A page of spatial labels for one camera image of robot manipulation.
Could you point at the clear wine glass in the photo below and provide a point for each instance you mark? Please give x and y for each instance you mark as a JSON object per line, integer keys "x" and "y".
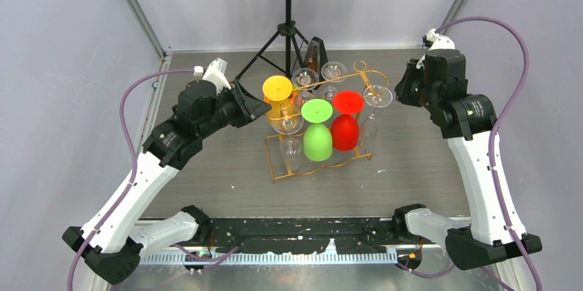
{"x": 290, "y": 147}
{"x": 304, "y": 79}
{"x": 332, "y": 72}

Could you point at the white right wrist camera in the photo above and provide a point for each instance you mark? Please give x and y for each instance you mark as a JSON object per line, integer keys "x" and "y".
{"x": 433, "y": 40}

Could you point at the gold wire wine glass rack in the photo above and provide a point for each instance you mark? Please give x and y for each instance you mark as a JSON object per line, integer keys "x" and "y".
{"x": 358, "y": 79}

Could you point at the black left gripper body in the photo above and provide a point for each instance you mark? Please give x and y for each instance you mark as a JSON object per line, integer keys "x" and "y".
{"x": 230, "y": 109}

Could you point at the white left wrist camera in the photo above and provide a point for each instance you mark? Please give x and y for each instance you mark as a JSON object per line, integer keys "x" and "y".
{"x": 214, "y": 73}

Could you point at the green silicone wine glass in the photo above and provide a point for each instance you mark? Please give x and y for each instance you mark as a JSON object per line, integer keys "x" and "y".
{"x": 317, "y": 139}

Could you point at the black metronome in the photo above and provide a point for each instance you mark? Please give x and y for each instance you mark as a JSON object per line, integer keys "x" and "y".
{"x": 316, "y": 55}

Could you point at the black taped front rail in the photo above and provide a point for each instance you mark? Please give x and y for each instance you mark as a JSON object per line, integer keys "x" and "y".
{"x": 301, "y": 236}

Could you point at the clear wine glass back left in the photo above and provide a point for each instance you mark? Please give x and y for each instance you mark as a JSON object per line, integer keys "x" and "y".
{"x": 304, "y": 79}

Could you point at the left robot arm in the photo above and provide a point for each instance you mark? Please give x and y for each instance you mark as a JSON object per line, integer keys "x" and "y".
{"x": 109, "y": 244}

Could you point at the clear tall flute glass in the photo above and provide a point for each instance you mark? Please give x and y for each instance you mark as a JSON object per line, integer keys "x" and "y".
{"x": 377, "y": 97}

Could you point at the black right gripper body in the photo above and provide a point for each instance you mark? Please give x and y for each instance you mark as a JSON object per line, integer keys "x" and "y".
{"x": 414, "y": 91}

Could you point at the white slotted cable duct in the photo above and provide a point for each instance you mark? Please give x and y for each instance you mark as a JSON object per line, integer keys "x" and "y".
{"x": 176, "y": 257}

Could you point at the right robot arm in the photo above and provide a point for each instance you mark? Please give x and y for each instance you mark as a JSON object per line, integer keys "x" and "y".
{"x": 495, "y": 233}

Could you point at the clear wine glass front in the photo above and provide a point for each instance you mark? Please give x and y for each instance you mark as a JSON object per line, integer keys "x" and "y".
{"x": 290, "y": 147}

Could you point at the orange toy block piece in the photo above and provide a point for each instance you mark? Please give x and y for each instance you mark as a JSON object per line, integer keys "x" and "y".
{"x": 301, "y": 97}

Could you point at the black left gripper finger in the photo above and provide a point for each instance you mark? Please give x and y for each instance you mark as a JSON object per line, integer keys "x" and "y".
{"x": 251, "y": 105}
{"x": 248, "y": 118}

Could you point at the red silicone wine glass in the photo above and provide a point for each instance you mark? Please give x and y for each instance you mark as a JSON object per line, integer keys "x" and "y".
{"x": 345, "y": 129}

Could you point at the yellow silicone wine glass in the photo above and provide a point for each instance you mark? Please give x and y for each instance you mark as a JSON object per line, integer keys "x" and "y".
{"x": 276, "y": 91}

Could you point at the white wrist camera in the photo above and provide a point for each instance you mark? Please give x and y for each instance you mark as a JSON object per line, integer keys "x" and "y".
{"x": 214, "y": 73}
{"x": 433, "y": 40}

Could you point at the clear wine glass back right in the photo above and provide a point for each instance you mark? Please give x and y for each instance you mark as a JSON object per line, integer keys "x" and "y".
{"x": 332, "y": 72}

